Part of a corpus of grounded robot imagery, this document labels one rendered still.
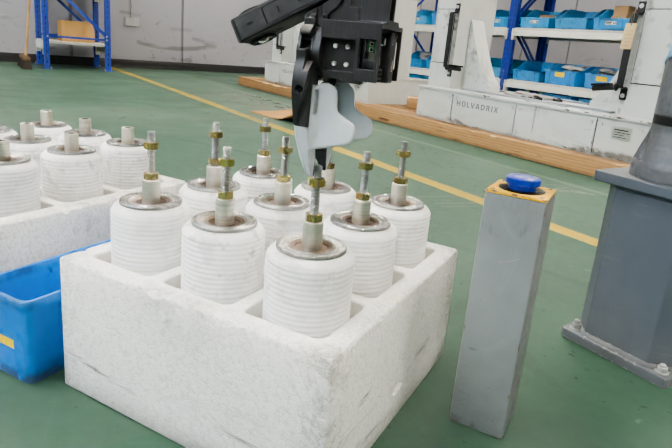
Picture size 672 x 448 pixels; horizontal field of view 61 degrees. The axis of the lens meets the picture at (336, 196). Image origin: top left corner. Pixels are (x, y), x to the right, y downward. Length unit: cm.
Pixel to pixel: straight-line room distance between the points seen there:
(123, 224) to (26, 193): 27
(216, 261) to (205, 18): 666
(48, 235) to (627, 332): 92
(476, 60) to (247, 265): 292
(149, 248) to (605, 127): 231
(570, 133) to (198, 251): 238
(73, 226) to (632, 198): 88
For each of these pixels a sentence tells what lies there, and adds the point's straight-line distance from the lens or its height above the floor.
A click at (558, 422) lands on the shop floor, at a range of 87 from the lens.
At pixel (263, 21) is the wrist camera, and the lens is 58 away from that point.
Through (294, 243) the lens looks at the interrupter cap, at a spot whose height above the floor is 25.
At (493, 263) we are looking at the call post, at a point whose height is 23.
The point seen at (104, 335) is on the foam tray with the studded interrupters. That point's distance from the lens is 76.
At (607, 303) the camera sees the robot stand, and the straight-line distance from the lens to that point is 105.
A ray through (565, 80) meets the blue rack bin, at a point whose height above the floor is 31.
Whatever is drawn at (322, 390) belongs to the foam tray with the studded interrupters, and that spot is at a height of 15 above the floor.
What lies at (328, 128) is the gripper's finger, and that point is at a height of 38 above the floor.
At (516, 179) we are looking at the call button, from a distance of 69.
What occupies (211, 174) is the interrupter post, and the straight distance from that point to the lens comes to 82.
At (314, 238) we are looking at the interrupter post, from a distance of 59.
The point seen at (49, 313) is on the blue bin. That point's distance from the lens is 84.
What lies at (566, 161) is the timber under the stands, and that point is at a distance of 277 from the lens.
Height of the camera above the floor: 46
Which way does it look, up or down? 15 degrees down
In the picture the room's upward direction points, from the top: 5 degrees clockwise
